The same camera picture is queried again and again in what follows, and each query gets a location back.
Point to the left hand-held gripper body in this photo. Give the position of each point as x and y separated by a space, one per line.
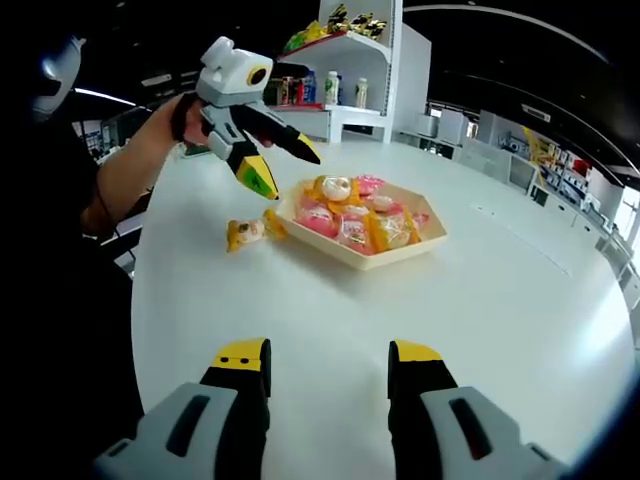
225 75

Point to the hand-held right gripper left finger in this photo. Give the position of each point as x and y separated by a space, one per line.
235 405

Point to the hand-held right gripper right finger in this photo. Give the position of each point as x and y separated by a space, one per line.
415 405

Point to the yellow marshmallow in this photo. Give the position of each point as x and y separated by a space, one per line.
247 232

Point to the pile of marshmallows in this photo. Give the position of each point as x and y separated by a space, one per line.
360 230

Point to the cream hexagonal bowl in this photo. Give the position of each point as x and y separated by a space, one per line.
380 261

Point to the person's left hand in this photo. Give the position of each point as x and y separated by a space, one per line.
192 127

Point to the blue drink bottle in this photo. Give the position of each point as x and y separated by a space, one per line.
310 89

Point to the white green drink bottle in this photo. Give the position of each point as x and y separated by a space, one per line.
332 87

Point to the yellow-green snack packet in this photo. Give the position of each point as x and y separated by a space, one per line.
307 37

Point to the cream drink bottle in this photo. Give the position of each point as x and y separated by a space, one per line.
362 93

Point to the ceiling light strip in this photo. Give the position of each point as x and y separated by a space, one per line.
105 96

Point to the black-yellow snack packet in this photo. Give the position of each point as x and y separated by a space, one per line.
339 15
369 25

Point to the white table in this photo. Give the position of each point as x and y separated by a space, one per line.
325 310

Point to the white shelf unit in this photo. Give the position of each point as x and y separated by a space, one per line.
410 85

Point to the small white appliance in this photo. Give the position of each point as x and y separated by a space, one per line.
428 126

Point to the white chest-worn device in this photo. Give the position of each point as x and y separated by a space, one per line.
55 80

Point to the tall white appliance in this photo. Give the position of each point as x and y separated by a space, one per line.
454 127

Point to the person's black shirt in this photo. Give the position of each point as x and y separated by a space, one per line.
65 325

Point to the row of white cabinets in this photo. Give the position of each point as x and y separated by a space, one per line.
565 202

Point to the ceiling air vent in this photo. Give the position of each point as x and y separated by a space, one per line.
536 113

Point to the yellow display rack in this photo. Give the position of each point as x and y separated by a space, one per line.
540 145

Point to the red box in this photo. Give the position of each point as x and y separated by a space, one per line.
581 166

